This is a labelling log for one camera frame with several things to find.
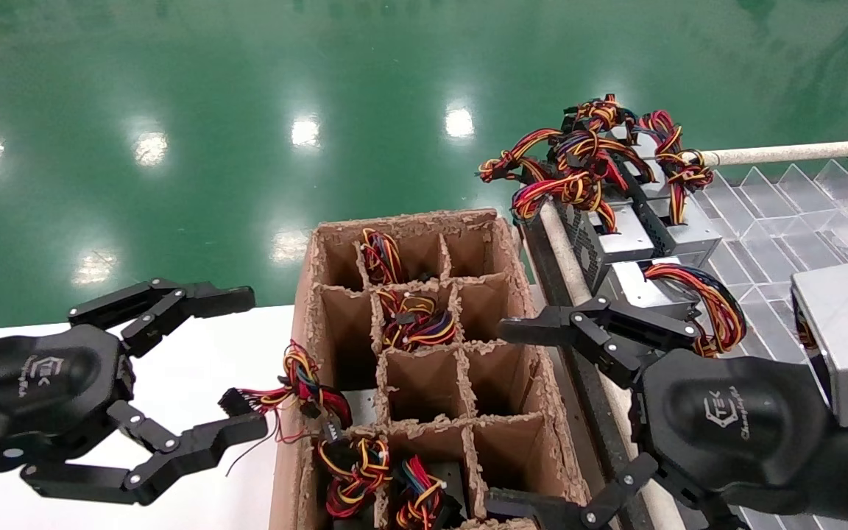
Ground cardboard box with dividers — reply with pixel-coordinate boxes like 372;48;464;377
269;208;593;530

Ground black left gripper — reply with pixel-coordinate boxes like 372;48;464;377
0;278;269;506

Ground power supply with black connector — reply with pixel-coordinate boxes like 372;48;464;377
218;340;381;478

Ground cream padded cart rail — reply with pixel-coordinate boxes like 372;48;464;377
689;140;848;169
540;202;686;530

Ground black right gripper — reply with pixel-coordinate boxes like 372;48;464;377
484;297;848;530

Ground clear acrylic divider tray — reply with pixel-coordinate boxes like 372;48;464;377
689;160;848;530

